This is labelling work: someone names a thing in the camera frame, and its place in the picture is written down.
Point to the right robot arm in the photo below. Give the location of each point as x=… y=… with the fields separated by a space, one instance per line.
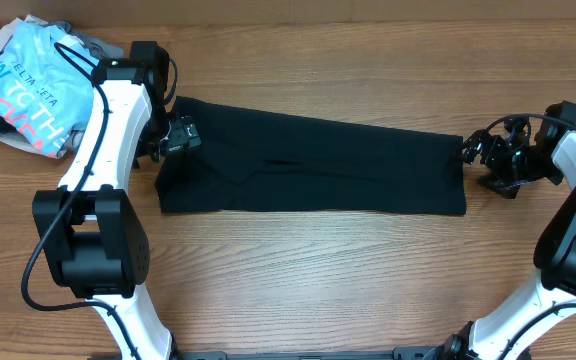
x=548 y=297

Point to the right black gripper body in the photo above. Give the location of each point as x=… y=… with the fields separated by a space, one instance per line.
x=509 y=166

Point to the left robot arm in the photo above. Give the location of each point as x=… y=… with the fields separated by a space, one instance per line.
x=93 y=251

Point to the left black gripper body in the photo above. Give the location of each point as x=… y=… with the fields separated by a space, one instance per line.
x=168 y=134

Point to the black t-shirt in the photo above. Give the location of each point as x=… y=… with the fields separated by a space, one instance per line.
x=251 y=160

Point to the light blue printed t-shirt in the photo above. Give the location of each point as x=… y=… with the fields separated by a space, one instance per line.
x=44 y=90

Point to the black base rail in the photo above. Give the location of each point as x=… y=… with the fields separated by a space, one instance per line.
x=400 y=353

